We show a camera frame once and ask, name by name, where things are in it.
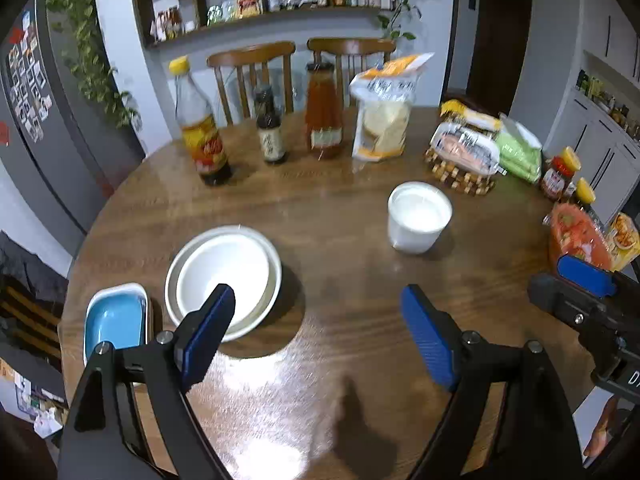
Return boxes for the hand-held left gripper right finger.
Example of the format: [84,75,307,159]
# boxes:
[400,284,586,480]

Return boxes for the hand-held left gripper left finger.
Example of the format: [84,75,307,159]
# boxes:
[59,282,237,480]

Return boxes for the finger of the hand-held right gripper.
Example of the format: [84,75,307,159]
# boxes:
[556,254,621,301]
[527,272,608,333]

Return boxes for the medium white bowl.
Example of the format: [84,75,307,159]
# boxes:
[175,234,272,335]

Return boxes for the large white bowl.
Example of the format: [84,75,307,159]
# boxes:
[164,224,284,344]

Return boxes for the small tall white bowl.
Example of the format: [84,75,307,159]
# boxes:
[387,181,454,255]

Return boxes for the white square plate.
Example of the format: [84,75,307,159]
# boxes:
[83,282,152,367]

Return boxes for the person's right hand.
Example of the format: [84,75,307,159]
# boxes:
[582,395,623,461]

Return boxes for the red snack bag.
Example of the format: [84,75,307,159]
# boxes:
[545,202,615,273]

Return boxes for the yellow snack packet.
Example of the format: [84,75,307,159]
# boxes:
[606,211,640,272]

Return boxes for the small yellow-lidded bottle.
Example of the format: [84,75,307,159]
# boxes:
[567,177,598,211]

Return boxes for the red jar with yellow lid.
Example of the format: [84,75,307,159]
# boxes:
[540,146,582,202]

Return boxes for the green packet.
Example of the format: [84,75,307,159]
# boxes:
[494,114,544,184]

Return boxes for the white kitchen cabinets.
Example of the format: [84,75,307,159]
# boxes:
[542,10,640,226]

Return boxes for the beaded wooden trivet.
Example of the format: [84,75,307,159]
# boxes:
[424,146,497,197]

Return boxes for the wooden chair with jacket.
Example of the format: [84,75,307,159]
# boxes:
[0,285,63,361]

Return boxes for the white tissue pack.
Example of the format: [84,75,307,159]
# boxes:
[32,405,66,438]

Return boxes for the chair with grey jacket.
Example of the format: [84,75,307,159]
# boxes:
[0,230,71,386]

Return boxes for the row of condiment bottles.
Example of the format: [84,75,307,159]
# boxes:
[575,69,640,141]

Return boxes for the large yellow-capped vinegar bottle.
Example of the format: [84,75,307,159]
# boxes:
[169,55,234,187]

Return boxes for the small dark sauce bottle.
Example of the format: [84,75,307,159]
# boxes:
[252,85,289,165]

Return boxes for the bag of white crackers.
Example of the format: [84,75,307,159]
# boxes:
[349,52,437,162]

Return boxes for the grey refrigerator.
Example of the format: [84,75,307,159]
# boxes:
[0,0,148,251]

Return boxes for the red sauce bottle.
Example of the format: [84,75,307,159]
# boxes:
[305,61,345,160]

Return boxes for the dark wooden door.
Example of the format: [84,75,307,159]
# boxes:
[465,0,533,116]

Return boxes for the trailing green plant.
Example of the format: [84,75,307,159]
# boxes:
[42,0,143,128]

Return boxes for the fridge photo magnets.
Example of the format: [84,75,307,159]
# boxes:
[7,25,53,143]

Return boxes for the small hanging green plant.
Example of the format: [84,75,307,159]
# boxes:
[375,0,418,43]

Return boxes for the wooden wall shelf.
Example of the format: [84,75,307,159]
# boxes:
[127,0,401,50]

